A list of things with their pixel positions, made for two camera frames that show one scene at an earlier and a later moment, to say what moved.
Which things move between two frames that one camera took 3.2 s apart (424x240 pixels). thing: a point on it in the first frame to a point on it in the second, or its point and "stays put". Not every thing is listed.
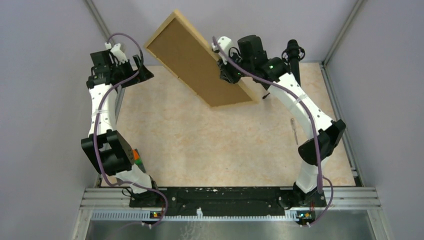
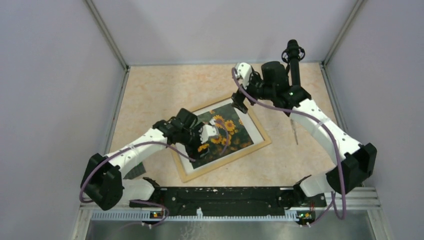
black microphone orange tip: (292, 55) stays put
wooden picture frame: (181, 48) to (239, 134)
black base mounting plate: (226, 201) stays put
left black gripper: (144, 74) to (193, 150)
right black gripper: (225, 74) to (238, 98)
